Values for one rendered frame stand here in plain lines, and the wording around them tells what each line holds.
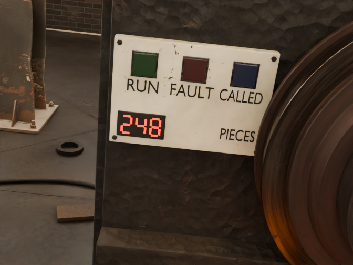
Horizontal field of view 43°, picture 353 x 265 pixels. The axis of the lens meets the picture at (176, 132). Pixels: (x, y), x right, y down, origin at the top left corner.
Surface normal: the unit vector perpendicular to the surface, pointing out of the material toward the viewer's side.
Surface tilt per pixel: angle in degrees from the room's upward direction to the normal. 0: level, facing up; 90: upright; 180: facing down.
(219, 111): 90
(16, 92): 90
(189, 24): 90
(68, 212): 0
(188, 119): 90
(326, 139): 74
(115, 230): 0
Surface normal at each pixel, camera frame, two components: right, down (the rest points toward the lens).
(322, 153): -0.86, -0.10
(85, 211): 0.11, -0.92
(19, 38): -0.06, 0.38
